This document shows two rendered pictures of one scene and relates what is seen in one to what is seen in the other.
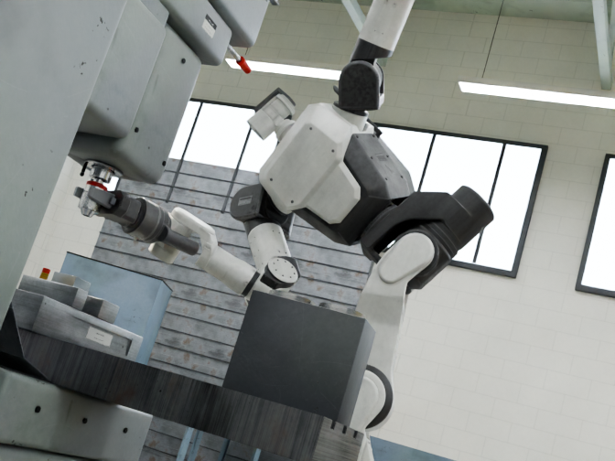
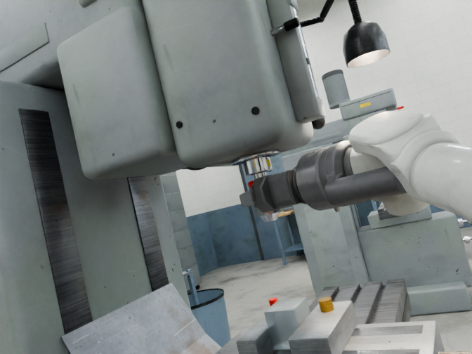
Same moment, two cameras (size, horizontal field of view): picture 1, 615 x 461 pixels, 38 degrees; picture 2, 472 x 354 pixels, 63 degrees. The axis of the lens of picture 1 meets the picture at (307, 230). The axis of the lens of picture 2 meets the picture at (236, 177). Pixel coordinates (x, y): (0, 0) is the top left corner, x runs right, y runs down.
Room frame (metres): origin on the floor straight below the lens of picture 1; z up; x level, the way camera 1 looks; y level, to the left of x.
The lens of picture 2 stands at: (1.83, -0.20, 1.24)
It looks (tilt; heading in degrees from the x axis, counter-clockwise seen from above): 4 degrees up; 91
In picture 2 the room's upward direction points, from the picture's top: 14 degrees counter-clockwise
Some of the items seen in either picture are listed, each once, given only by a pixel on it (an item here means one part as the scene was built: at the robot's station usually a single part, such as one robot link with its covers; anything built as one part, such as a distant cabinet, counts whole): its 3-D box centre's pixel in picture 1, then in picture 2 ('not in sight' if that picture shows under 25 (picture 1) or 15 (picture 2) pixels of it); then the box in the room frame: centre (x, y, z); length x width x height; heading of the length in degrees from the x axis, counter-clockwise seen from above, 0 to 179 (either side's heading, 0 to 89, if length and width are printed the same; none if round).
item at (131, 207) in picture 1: (126, 212); (306, 185); (1.92, 0.39, 1.24); 0.13 x 0.12 x 0.10; 43
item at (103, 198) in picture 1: (102, 196); (251, 197); (1.83, 0.44, 1.24); 0.06 x 0.02 x 0.03; 133
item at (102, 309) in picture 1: (81, 305); (325, 330); (1.90, 0.41, 1.02); 0.15 x 0.06 x 0.04; 63
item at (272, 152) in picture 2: (103, 167); (255, 156); (1.86, 0.46, 1.31); 0.09 x 0.09 x 0.01
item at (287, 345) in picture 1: (301, 355); not in sight; (1.63, -0.06, 1.03); 0.22 x 0.12 x 0.20; 73
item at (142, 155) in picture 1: (127, 100); (231, 68); (1.85, 0.46, 1.47); 0.21 x 0.19 x 0.32; 65
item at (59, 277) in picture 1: (68, 291); (290, 322); (1.85, 0.44, 1.03); 0.06 x 0.05 x 0.06; 63
